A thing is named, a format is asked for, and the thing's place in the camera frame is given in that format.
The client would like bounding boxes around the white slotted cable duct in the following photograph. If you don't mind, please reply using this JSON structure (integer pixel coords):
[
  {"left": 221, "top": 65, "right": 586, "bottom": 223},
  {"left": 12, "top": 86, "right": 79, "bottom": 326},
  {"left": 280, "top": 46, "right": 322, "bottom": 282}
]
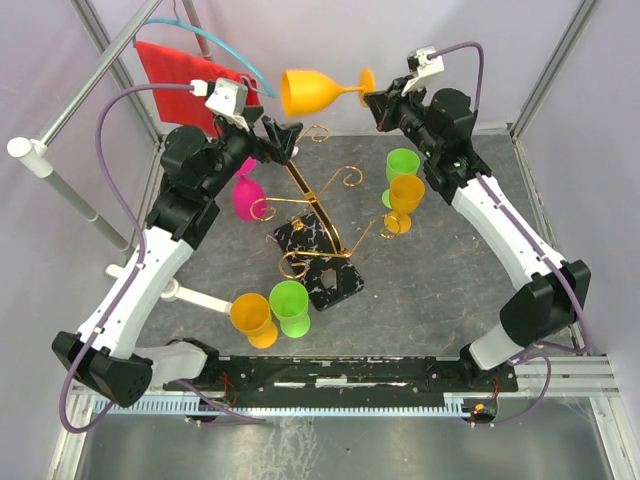
[{"left": 109, "top": 392, "right": 497, "bottom": 419}]

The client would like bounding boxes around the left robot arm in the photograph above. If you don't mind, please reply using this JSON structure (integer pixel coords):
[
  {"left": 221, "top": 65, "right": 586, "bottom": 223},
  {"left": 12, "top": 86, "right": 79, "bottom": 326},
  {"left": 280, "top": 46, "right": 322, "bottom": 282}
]
[{"left": 52, "top": 115, "right": 303, "bottom": 407}]

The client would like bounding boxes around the gold wire glass rack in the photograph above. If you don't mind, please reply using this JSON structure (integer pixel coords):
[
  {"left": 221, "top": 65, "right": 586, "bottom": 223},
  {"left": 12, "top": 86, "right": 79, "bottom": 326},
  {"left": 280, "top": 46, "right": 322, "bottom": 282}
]
[{"left": 249, "top": 124, "right": 407, "bottom": 312}]

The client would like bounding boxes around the green wine glass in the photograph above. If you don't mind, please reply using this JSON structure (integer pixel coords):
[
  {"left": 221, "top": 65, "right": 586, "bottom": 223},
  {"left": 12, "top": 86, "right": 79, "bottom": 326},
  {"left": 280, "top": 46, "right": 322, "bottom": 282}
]
[
  {"left": 386, "top": 148, "right": 421, "bottom": 185},
  {"left": 269, "top": 280, "right": 311, "bottom": 338}
]

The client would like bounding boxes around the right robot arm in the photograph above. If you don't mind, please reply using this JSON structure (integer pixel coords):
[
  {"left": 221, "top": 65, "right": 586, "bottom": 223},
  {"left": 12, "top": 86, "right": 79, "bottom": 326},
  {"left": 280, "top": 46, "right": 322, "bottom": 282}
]
[{"left": 363, "top": 77, "right": 591, "bottom": 391}]

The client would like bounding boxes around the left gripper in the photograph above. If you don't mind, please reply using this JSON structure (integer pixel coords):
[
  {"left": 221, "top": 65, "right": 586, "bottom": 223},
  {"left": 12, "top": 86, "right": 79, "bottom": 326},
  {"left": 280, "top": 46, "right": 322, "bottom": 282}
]
[{"left": 202, "top": 106, "right": 303, "bottom": 199}]

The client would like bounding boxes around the red cloth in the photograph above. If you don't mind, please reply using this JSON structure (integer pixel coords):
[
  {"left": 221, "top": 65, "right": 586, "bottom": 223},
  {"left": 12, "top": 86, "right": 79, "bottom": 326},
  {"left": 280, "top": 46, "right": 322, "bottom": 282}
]
[{"left": 134, "top": 40, "right": 265, "bottom": 135}]

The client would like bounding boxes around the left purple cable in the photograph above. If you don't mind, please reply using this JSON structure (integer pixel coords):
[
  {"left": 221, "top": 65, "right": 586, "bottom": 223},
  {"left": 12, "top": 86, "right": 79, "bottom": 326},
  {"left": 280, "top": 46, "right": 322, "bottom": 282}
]
[{"left": 58, "top": 82, "right": 274, "bottom": 434}]

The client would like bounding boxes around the orange wine glass front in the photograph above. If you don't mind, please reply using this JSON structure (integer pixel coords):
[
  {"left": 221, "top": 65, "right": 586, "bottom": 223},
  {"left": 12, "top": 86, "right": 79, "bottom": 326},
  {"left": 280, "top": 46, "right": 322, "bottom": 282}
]
[{"left": 230, "top": 293, "right": 278, "bottom": 349}]

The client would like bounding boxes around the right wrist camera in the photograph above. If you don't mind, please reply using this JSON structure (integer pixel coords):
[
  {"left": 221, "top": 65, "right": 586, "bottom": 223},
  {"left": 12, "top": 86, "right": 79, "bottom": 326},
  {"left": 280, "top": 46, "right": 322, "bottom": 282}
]
[{"left": 402, "top": 46, "right": 445, "bottom": 96}]

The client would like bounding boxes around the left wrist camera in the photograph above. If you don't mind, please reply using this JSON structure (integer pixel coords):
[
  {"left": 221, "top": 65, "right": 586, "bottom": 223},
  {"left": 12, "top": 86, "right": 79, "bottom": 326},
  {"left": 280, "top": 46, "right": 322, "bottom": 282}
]
[{"left": 190, "top": 78, "right": 248, "bottom": 117}]

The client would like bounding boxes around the white clothes stand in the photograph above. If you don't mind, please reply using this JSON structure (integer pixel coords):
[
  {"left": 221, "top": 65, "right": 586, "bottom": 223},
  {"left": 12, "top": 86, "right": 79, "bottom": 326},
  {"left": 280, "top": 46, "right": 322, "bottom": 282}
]
[{"left": 6, "top": 0, "right": 301, "bottom": 316}]

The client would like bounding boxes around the blue clothes hanger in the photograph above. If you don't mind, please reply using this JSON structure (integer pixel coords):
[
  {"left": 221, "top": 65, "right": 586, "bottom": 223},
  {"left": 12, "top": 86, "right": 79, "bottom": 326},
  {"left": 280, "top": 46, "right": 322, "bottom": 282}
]
[{"left": 132, "top": 1, "right": 276, "bottom": 104}]

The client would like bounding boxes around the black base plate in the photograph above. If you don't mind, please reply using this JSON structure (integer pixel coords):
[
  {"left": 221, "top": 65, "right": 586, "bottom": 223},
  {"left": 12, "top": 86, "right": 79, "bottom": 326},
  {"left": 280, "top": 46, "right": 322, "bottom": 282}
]
[{"left": 189, "top": 355, "right": 518, "bottom": 407}]

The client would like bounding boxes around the orange wine glass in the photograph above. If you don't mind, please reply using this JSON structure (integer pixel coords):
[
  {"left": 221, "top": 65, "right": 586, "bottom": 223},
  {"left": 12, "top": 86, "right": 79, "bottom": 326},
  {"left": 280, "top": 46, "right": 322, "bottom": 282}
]
[
  {"left": 385, "top": 175, "right": 426, "bottom": 235},
  {"left": 230, "top": 293, "right": 278, "bottom": 349},
  {"left": 280, "top": 68, "right": 375, "bottom": 117}
]

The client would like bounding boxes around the green wine glass right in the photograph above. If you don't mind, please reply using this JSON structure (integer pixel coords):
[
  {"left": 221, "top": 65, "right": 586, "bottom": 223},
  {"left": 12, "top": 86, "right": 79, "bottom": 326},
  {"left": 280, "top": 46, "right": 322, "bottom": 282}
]
[{"left": 386, "top": 148, "right": 421, "bottom": 185}]

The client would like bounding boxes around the green wine glass front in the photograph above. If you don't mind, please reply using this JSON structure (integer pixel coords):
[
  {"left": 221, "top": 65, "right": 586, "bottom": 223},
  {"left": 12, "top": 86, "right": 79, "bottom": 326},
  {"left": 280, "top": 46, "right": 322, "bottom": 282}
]
[{"left": 269, "top": 280, "right": 311, "bottom": 338}]

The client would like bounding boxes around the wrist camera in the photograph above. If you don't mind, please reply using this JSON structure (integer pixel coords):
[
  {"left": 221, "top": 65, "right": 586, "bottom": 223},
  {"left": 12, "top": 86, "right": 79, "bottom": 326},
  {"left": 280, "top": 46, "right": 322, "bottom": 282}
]
[
  {"left": 190, "top": 78, "right": 248, "bottom": 117},
  {"left": 402, "top": 46, "right": 445, "bottom": 96}
]

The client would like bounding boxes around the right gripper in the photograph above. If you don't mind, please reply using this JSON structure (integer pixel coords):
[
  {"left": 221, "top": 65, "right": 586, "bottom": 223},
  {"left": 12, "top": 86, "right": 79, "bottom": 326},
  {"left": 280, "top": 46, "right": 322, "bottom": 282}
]
[{"left": 364, "top": 74, "right": 439, "bottom": 159}]

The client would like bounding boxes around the pink wine glass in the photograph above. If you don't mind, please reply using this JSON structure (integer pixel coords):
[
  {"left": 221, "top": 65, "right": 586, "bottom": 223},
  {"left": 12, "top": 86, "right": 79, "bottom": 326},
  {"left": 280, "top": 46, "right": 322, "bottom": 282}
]
[{"left": 232, "top": 157, "right": 267, "bottom": 222}]

